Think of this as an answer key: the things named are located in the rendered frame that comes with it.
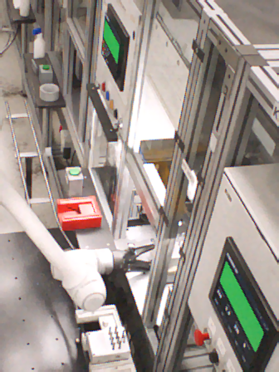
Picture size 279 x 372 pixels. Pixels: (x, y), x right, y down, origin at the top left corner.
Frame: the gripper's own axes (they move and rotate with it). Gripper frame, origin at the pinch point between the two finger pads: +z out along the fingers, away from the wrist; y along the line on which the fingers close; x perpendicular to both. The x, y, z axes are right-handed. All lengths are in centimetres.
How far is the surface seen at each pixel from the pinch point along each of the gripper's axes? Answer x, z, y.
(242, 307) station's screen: -72, -17, 62
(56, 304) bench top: 9.3, -36.7, -32.3
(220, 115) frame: -38, -13, 86
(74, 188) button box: 43.2, -24.4, -2.3
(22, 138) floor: 213, -21, -100
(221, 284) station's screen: -63, -17, 59
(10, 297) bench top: 16, -54, -32
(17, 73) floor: 304, -13, -100
